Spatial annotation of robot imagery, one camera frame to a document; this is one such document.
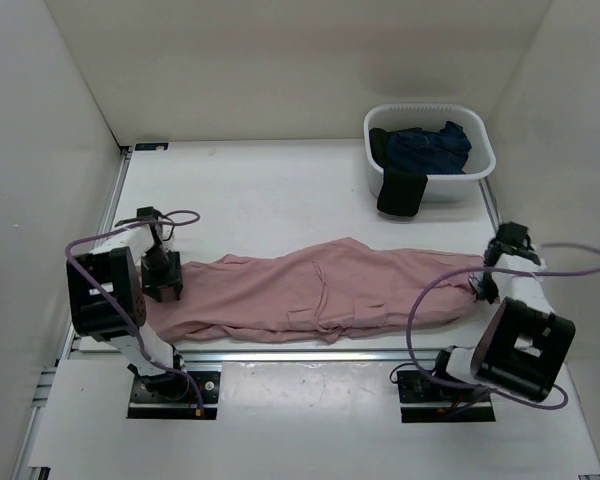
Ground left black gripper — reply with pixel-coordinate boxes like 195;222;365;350
139;245;182;301

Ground pink trousers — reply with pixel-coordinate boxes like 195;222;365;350
147;238;482;343

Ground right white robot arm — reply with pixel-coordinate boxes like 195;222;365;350
429;223;576;403

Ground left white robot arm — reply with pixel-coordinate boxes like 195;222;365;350
65;206;190;401

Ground blue trousers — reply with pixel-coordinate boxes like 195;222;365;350
384;121;472;175

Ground black trousers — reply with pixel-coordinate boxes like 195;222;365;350
369;128;428;218

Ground white plastic basket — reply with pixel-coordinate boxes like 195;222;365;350
363;103;497;202

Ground blue corner label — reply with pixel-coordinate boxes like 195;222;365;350
134;142;169;151

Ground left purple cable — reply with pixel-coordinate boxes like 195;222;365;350
64;209;206;409

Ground purple cable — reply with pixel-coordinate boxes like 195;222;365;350
404;242;600;412
64;209;206;409

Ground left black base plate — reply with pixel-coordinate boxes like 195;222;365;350
127;369;222;421

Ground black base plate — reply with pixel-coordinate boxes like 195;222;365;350
127;369;222;421
390;369;496;424

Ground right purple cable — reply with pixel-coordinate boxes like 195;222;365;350
404;242;600;412

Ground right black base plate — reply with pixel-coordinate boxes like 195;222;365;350
390;369;496;424

